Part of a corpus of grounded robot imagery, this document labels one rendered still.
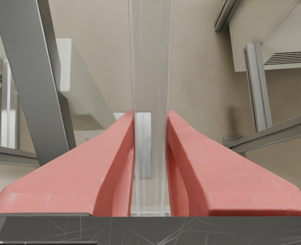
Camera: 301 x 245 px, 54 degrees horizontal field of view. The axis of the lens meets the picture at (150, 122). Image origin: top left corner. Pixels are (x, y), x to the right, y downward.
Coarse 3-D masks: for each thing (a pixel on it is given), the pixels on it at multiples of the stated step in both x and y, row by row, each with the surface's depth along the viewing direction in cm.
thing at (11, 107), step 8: (8, 64) 85; (8, 72) 84; (8, 80) 84; (8, 88) 84; (8, 96) 83; (16, 96) 83; (8, 104) 83; (16, 104) 82; (8, 112) 83; (16, 112) 82; (8, 120) 82; (16, 120) 82; (8, 128) 82; (16, 128) 81; (8, 136) 82; (16, 136) 81; (8, 144) 81; (16, 144) 81
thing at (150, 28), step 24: (144, 0) 9; (168, 0) 9; (144, 24) 9; (168, 24) 9; (144, 48) 10; (168, 48) 10; (144, 72) 10; (168, 72) 10; (144, 96) 11; (168, 96) 11; (144, 120) 11; (144, 144) 12; (144, 168) 13; (144, 192) 14; (144, 216) 15
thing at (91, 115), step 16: (64, 48) 31; (64, 64) 31; (80, 64) 35; (64, 80) 30; (80, 80) 35; (80, 96) 35; (96, 96) 46; (80, 112) 40; (96, 112) 46; (112, 112) 67; (80, 128) 54; (96, 128) 54
